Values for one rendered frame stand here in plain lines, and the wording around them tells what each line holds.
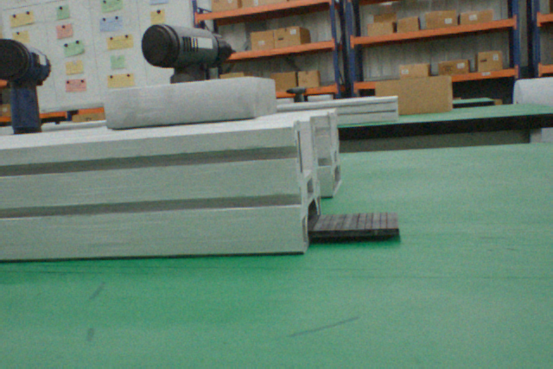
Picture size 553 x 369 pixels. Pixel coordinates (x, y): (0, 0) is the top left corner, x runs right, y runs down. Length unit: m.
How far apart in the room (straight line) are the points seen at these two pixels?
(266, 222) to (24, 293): 0.15
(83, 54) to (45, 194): 3.59
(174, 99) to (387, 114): 1.43
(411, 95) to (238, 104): 1.87
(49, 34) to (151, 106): 3.61
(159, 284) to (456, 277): 0.16
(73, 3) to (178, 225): 3.72
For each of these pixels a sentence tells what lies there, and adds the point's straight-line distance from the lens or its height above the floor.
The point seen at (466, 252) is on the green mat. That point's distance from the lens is 0.34.
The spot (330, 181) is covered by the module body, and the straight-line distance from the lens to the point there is 0.52.
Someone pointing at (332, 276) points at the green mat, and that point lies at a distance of 0.30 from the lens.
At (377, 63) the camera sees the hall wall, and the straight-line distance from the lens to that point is 10.90.
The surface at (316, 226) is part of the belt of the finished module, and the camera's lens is 0.37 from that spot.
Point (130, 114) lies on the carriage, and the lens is 0.57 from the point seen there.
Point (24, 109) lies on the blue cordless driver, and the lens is 0.86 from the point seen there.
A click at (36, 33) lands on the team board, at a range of 4.23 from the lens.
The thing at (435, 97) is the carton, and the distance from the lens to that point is 2.35.
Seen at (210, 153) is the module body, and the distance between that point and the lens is 0.36.
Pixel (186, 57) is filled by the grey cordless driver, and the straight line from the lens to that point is 0.78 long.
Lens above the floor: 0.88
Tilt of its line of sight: 7 degrees down
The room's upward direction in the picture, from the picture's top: 5 degrees counter-clockwise
